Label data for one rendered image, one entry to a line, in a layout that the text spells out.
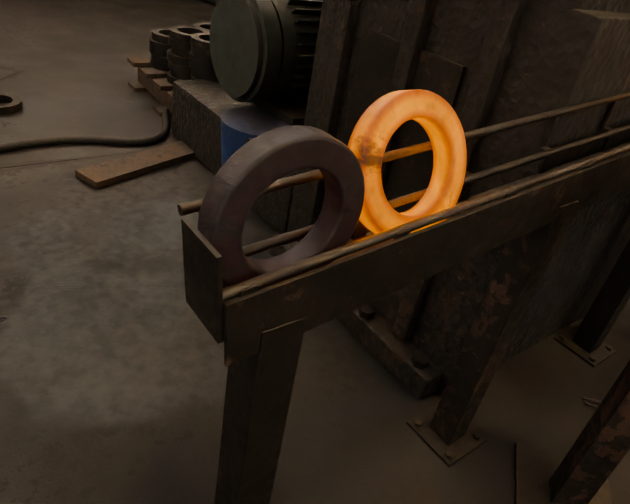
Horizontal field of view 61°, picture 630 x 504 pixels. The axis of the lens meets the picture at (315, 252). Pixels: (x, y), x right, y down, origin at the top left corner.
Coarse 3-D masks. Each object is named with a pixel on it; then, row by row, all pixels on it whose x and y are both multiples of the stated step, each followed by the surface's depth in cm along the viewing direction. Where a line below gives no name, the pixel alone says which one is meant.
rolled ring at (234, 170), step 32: (288, 128) 50; (256, 160) 47; (288, 160) 49; (320, 160) 51; (352, 160) 54; (224, 192) 47; (256, 192) 49; (352, 192) 57; (224, 224) 48; (320, 224) 60; (352, 224) 60; (224, 256) 51; (288, 256) 59
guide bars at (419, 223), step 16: (592, 160) 85; (544, 176) 78; (496, 192) 72; (512, 192) 74; (448, 208) 68; (464, 208) 68; (416, 224) 64; (368, 240) 60; (384, 240) 61; (320, 256) 57; (336, 256) 58; (272, 272) 54; (288, 272) 54; (224, 288) 51; (240, 288) 51; (256, 288) 52
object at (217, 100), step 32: (224, 0) 182; (256, 0) 172; (288, 0) 181; (320, 0) 185; (224, 32) 187; (256, 32) 171; (288, 32) 177; (224, 64) 192; (256, 64) 175; (288, 64) 181; (192, 96) 209; (224, 96) 213; (256, 96) 186; (288, 96) 203; (192, 128) 214; (288, 192) 169
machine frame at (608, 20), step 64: (384, 0) 117; (448, 0) 104; (512, 0) 90; (576, 0) 85; (320, 64) 138; (384, 64) 119; (448, 64) 106; (512, 64) 96; (576, 64) 87; (320, 128) 139; (512, 128) 99; (576, 128) 97; (320, 192) 148; (384, 192) 128; (576, 256) 133; (384, 320) 140; (448, 320) 122; (576, 320) 165
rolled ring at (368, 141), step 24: (384, 96) 64; (408, 96) 63; (432, 96) 65; (360, 120) 62; (384, 120) 61; (432, 120) 66; (456, 120) 68; (360, 144) 61; (384, 144) 62; (432, 144) 71; (456, 144) 69; (456, 168) 70; (432, 192) 71; (456, 192) 71; (360, 216) 65; (384, 216) 64; (408, 216) 67
